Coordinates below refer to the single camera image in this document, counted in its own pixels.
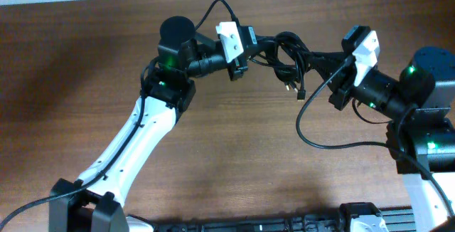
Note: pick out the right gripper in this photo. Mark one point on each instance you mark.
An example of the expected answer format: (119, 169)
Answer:
(341, 86)

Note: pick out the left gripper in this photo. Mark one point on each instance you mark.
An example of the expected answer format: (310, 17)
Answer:
(237, 68)

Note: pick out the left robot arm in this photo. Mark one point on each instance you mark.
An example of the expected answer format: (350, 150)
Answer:
(95, 201)

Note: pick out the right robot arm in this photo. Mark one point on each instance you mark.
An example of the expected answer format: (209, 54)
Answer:
(420, 136)

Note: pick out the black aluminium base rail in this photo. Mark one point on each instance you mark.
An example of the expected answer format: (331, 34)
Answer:
(358, 216)

